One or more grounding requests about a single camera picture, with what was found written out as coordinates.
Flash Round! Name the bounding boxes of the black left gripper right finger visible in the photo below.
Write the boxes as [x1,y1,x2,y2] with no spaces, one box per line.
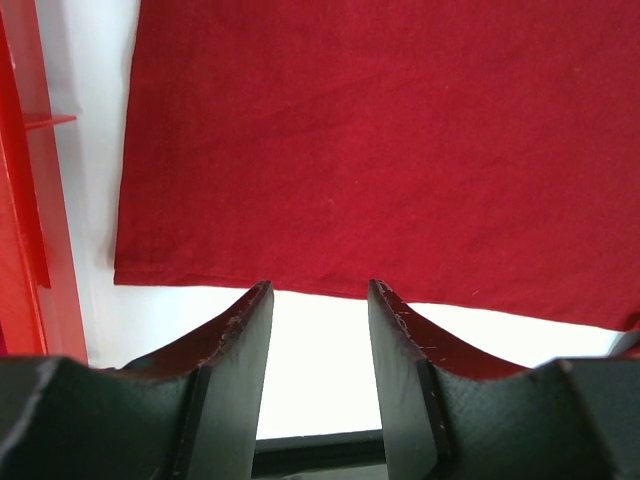
[367,280,639,479]

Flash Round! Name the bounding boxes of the dark red t shirt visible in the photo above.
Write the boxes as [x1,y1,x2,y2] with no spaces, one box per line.
[114,1,639,331]

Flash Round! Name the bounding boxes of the red plastic bin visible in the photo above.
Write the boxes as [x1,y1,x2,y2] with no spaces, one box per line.
[1,1,88,363]

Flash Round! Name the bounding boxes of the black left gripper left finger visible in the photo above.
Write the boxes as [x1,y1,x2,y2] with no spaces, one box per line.
[1,281,274,479]

